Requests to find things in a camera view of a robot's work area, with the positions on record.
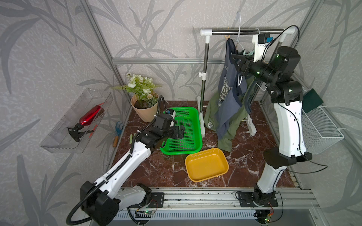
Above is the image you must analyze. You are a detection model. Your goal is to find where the white wire hanger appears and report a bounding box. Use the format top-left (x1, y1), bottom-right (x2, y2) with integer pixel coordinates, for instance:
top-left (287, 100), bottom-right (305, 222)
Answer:
top-left (236, 10), bottom-right (243, 86)
top-left (252, 28), bottom-right (267, 92)

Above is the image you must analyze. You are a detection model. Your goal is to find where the navy blue tank top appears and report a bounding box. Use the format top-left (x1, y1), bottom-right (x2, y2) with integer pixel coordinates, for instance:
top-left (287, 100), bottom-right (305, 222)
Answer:
top-left (215, 38), bottom-right (247, 140)

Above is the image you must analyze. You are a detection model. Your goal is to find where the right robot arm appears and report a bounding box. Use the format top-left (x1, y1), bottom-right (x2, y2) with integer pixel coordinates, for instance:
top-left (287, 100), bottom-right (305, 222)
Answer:
top-left (232, 33), bottom-right (313, 207)

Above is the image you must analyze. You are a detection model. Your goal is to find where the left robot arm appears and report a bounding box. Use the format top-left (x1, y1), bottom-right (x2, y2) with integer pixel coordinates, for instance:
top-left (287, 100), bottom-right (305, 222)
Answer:
top-left (66, 108), bottom-right (185, 226)

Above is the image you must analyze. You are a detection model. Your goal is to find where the olive green tank top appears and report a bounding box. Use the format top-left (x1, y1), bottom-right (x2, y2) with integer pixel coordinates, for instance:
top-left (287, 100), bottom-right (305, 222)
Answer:
top-left (204, 49), bottom-right (256, 153)

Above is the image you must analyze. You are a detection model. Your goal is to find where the white flower plant pot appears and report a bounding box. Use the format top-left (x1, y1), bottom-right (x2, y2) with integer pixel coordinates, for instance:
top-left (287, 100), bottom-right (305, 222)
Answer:
top-left (112, 73), bottom-right (159, 122)

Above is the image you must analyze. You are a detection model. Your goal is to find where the green perforated plastic basket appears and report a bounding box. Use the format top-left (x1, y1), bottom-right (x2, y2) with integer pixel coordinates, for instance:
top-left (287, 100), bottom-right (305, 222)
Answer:
top-left (160, 106), bottom-right (203, 155)

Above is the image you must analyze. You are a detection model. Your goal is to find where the metal clothes rack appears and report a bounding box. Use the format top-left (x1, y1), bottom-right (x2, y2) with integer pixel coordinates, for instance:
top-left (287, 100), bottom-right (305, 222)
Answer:
top-left (197, 25), bottom-right (300, 138)

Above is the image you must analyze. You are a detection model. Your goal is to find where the yellow plastic tray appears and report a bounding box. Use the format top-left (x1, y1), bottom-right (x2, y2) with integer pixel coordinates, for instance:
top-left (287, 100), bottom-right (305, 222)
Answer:
top-left (185, 148), bottom-right (229, 183)

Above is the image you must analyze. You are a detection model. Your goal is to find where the dark green cloth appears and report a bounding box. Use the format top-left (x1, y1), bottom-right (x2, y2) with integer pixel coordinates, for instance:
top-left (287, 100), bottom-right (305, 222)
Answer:
top-left (302, 89), bottom-right (324, 114)

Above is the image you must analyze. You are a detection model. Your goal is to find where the red spray bottle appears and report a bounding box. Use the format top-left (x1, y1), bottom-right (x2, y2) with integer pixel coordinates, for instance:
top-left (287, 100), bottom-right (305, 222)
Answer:
top-left (67, 103), bottom-right (105, 143)

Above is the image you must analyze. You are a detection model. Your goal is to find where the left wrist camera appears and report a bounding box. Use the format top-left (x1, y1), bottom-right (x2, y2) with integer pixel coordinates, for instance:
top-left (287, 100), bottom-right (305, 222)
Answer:
top-left (165, 108), bottom-right (176, 119)

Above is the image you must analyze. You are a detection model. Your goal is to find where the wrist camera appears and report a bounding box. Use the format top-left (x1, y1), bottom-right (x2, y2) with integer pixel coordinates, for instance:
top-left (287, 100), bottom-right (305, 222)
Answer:
top-left (165, 108), bottom-right (176, 119)
top-left (252, 33), bottom-right (273, 62)

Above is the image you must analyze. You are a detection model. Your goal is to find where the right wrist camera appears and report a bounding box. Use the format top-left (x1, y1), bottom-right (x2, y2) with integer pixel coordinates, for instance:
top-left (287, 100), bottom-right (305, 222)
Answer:
top-left (252, 33), bottom-right (273, 62)

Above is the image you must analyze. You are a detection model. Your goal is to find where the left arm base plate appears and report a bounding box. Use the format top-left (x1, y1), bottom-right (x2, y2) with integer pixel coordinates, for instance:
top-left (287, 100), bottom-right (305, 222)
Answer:
top-left (129, 192), bottom-right (165, 208)

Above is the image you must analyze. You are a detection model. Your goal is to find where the clear acrylic wall shelf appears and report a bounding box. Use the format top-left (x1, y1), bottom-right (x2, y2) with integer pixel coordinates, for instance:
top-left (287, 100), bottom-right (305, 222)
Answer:
top-left (40, 88), bottom-right (113, 153)

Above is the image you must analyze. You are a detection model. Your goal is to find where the white wire mesh basket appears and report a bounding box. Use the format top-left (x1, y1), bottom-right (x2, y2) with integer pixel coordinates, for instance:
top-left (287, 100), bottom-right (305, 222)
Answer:
top-left (301, 89), bottom-right (345, 154)

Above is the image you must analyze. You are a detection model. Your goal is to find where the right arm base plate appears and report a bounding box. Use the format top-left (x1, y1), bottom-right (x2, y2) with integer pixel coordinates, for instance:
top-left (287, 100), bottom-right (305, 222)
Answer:
top-left (235, 191), bottom-right (279, 207)

